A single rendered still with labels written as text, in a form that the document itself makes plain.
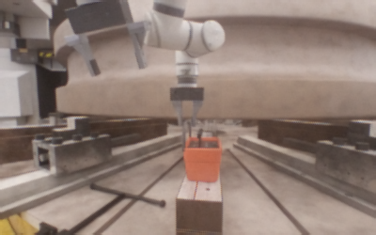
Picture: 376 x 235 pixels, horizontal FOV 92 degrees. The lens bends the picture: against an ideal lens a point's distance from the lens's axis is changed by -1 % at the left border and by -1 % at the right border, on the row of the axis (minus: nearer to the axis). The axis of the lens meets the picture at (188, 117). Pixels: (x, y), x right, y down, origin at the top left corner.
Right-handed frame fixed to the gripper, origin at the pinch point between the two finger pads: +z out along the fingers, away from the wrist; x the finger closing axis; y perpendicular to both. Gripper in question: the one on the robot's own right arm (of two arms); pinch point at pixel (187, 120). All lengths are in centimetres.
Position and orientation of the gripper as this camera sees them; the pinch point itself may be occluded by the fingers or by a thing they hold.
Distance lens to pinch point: 72.5
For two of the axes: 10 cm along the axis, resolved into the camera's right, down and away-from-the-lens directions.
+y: -1.3, 1.0, -9.9
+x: 9.9, 0.1, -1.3
